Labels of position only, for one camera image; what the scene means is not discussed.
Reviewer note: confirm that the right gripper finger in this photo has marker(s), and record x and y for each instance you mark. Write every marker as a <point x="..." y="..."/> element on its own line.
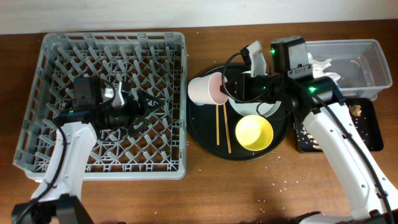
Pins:
<point x="229" y="90"/>
<point x="233" y="76"/>

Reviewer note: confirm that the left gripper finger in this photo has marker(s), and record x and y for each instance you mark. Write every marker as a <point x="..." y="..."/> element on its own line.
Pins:
<point x="141" y="122"/>
<point x="146" y="100"/>

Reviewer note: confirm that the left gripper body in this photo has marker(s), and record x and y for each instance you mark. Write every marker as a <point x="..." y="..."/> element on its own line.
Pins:
<point x="125" y="116"/>

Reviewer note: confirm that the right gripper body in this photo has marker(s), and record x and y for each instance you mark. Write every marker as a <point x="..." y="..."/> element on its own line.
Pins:
<point x="258" y="88"/>

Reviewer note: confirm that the pink cup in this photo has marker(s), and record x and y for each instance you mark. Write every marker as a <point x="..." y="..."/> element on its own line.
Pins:
<point x="213" y="95"/>

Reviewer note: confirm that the grey plate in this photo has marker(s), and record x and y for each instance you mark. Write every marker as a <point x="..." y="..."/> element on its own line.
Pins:
<point x="255" y="108"/>

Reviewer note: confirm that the yellow bowl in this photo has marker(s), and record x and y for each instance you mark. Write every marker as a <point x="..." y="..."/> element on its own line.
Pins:
<point x="254" y="133"/>

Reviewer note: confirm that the white napkin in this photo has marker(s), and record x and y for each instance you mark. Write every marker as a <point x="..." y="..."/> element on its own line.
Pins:
<point x="319" y="68"/>

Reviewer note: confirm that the wooden chopstick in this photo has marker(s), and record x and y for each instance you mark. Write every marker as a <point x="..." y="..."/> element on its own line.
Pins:
<point x="217" y="126"/>
<point x="226" y="128"/>

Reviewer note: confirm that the food scraps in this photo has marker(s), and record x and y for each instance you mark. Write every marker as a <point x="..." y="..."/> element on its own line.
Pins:
<point x="307" y="143"/>

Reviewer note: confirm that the light blue cup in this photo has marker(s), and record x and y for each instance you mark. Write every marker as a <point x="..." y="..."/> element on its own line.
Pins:
<point x="196" y="90"/>

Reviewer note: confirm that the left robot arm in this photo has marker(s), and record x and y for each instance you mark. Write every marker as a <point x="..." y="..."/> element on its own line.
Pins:
<point x="68" y="149"/>

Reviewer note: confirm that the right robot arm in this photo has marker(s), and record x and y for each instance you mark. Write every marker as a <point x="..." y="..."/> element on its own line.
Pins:
<point x="320" y="107"/>

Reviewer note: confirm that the grey dishwasher rack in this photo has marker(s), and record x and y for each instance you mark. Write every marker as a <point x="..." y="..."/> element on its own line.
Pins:
<point x="131" y="86"/>

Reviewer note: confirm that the clear plastic bin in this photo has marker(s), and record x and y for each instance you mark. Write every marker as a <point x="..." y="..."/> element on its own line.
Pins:
<point x="360" y="63"/>

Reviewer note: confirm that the black rectangular tray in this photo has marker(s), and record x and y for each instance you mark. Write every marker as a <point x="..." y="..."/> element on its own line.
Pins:
<point x="368" y="125"/>

